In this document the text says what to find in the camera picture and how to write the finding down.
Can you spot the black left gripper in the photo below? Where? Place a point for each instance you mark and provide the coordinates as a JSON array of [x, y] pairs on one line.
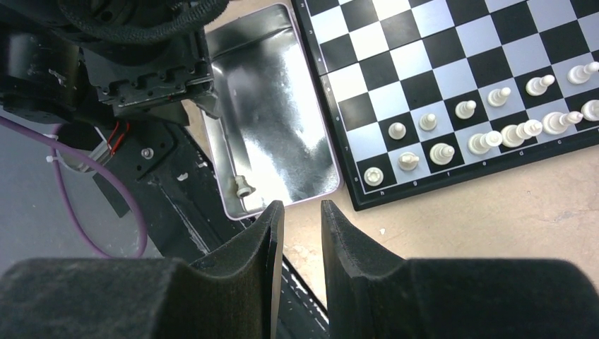
[[149, 82]]

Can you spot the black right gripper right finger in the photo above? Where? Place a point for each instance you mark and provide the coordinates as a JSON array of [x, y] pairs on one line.
[[373, 293]]

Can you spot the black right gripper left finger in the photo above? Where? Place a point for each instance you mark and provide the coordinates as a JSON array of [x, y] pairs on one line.
[[233, 292]]

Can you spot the white knight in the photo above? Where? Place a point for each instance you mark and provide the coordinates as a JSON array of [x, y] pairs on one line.
[[408, 161]]

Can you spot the white piece passed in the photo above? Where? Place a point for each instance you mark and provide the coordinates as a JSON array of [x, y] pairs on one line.
[[442, 153]]

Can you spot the white chess piece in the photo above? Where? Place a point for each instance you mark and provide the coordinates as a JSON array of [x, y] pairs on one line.
[[514, 136]]

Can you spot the white corner board piece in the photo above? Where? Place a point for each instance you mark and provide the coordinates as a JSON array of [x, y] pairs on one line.
[[590, 110]]

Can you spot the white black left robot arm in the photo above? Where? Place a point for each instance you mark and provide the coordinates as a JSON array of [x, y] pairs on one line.
[[44, 78]]

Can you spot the black white chess board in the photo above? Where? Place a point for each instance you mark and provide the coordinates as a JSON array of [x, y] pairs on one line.
[[380, 62]]

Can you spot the silver lilac metal tin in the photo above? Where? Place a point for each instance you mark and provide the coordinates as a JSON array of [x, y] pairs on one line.
[[267, 124]]

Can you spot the white queen in tin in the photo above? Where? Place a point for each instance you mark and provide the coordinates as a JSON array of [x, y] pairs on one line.
[[481, 143]]

